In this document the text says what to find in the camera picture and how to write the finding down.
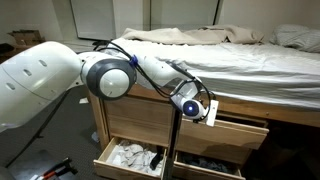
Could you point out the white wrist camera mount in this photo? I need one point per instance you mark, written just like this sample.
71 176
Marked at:
212 112

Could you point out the beige blanket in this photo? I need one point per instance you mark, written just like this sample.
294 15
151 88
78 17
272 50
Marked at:
207 35

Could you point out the cardboard box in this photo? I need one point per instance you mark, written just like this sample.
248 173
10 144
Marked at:
27 37

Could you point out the wooden bed frame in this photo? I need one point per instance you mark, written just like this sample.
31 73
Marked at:
146 115

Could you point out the grey striped pillow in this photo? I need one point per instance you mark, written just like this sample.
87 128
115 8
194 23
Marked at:
296 36

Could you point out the black camera tripod pole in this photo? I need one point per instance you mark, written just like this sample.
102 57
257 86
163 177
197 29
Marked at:
174 134

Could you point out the black object in drawer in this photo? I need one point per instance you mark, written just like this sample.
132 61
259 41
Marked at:
157 158

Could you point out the dark clothes in drawer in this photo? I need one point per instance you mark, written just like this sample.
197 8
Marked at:
205 163

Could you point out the red black tool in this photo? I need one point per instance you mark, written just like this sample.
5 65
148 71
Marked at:
57 170

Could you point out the white crumpled clothes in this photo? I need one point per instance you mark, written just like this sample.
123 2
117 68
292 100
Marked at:
135 156

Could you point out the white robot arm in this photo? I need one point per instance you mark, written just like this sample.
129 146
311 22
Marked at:
32 79

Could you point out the white mattress with sheet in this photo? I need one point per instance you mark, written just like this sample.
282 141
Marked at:
261 73

